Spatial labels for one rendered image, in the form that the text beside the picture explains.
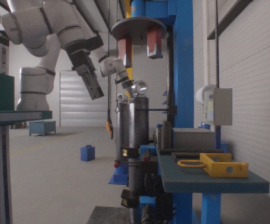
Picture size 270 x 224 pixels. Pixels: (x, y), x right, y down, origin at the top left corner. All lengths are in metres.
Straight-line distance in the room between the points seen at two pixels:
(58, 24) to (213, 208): 0.89
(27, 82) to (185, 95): 1.29
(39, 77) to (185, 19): 1.41
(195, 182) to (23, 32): 0.78
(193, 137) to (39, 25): 1.06
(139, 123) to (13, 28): 1.26
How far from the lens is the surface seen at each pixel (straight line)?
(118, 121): 2.96
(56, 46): 1.40
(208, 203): 0.80
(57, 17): 0.61
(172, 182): 0.70
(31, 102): 1.12
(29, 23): 0.60
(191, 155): 1.00
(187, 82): 1.64
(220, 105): 1.91
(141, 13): 1.88
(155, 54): 1.59
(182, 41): 1.74
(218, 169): 0.78
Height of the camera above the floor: 1.34
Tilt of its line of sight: 1 degrees down
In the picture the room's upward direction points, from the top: straight up
